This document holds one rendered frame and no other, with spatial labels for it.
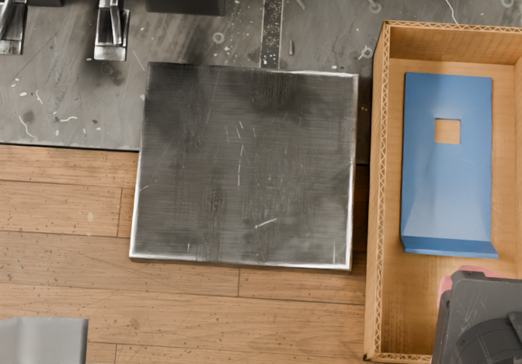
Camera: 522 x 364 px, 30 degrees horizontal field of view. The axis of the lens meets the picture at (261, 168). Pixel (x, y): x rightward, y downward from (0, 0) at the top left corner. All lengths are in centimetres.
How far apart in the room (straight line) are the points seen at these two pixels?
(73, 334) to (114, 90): 47
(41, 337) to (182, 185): 41
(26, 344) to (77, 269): 41
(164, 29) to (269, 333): 27
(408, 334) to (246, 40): 27
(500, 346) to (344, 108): 29
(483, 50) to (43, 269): 39
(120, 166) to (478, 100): 29
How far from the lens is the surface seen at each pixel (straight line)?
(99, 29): 73
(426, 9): 84
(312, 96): 78
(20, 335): 37
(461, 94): 80
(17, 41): 74
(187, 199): 75
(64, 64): 82
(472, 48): 79
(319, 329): 76
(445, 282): 60
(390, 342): 76
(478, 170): 79
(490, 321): 58
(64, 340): 36
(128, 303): 76
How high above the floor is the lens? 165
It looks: 75 degrees down
